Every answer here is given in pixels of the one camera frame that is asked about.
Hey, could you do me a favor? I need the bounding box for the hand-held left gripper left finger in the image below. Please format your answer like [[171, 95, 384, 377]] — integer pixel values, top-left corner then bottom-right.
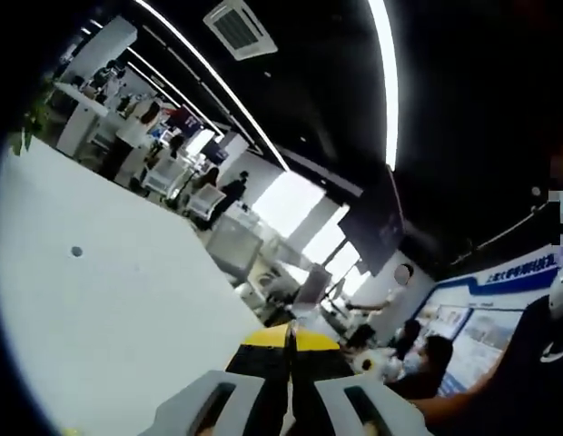
[[140, 324, 294, 436]]

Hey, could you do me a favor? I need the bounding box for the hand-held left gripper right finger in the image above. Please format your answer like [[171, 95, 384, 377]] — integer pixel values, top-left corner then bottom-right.
[[288, 324, 430, 436]]

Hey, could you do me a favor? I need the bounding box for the white round object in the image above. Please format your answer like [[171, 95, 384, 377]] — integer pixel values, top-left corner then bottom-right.
[[352, 352, 384, 380]]

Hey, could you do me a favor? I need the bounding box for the grey board on stand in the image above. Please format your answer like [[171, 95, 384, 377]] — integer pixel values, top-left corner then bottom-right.
[[293, 266, 332, 316]]

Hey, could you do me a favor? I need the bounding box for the grey mesh office chair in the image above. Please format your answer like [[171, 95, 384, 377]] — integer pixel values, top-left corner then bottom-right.
[[207, 216, 265, 284]]

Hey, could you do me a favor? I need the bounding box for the large dark display board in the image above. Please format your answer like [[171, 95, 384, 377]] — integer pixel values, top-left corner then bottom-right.
[[339, 166, 407, 276]]

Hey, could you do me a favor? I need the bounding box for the person's dark shirt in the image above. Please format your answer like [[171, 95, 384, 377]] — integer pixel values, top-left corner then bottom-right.
[[485, 294, 563, 436]]

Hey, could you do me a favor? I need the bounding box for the white office chair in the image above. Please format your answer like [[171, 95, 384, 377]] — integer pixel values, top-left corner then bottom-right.
[[143, 158, 179, 194], [189, 188, 226, 220]]

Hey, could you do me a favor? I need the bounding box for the ceiling light strip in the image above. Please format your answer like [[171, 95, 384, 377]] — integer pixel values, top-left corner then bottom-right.
[[367, 0, 401, 170], [134, 0, 292, 173]]

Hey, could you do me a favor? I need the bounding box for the white office desk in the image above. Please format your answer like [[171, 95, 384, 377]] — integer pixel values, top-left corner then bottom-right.
[[54, 81, 113, 156]]

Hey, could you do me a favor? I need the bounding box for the potted green plant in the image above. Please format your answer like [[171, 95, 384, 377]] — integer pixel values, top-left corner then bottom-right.
[[8, 76, 54, 156]]

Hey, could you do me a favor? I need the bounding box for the ceiling air conditioner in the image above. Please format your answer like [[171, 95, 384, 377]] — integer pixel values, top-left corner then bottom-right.
[[202, 0, 279, 62]]

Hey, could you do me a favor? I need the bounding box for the blue white wall board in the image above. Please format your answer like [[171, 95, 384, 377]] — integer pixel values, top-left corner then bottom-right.
[[417, 244, 562, 401]]

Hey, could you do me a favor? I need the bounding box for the dark wall screen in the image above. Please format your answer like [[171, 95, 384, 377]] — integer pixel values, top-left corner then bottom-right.
[[170, 106, 206, 135], [208, 138, 231, 163]]

